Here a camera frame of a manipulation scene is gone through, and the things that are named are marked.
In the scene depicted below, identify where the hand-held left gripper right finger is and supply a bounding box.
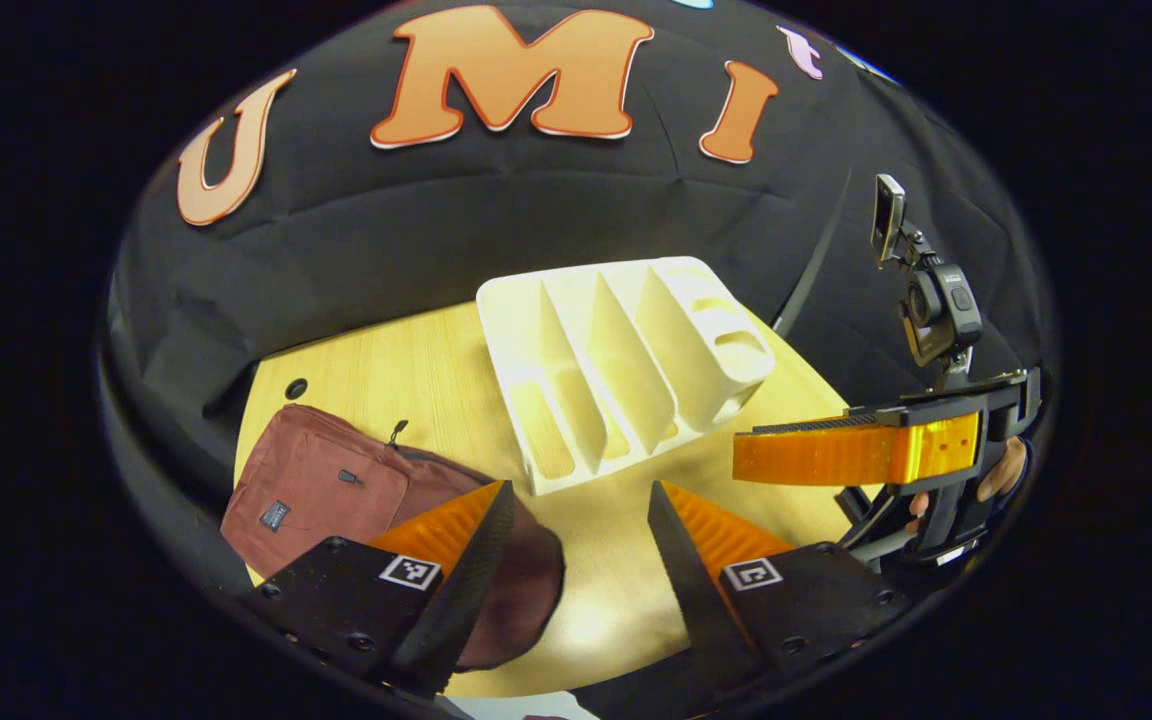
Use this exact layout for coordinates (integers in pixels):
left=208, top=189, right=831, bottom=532
left=648, top=480, right=909, bottom=701

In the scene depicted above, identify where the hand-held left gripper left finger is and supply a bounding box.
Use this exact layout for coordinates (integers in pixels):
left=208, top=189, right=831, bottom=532
left=254, top=480, right=517, bottom=699

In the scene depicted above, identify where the dark red schoolbag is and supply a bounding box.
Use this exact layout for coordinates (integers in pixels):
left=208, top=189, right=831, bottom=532
left=221, top=403, right=567, bottom=673

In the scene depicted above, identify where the white plastic bookshelf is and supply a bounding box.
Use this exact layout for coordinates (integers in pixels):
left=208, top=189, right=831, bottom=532
left=476, top=256, right=777, bottom=497

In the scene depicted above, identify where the black backdrop cloth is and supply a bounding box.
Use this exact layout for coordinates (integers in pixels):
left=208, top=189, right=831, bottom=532
left=96, top=0, right=1057, bottom=621

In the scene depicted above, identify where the grey backdrop frame pole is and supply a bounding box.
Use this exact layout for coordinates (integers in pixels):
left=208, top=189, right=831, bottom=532
left=772, top=170, right=853, bottom=336

